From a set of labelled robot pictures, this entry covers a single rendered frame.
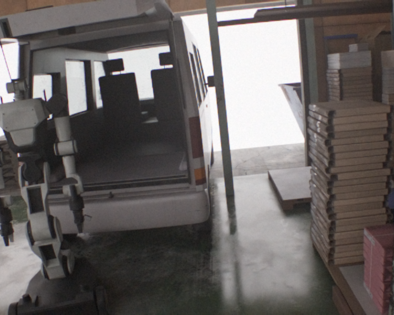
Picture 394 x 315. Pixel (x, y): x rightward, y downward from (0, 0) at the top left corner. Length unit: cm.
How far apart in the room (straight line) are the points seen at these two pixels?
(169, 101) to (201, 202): 208
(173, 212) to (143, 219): 23
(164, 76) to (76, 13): 295
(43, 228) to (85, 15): 123
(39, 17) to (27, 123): 71
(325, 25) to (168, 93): 209
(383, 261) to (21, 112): 208
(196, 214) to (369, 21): 333
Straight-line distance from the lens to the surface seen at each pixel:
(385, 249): 200
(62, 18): 171
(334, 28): 486
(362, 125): 233
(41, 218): 229
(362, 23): 499
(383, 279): 208
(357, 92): 429
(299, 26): 472
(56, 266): 248
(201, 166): 273
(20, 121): 224
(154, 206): 275
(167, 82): 454
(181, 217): 277
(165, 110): 458
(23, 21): 178
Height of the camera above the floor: 139
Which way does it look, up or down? 13 degrees down
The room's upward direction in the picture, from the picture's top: 7 degrees counter-clockwise
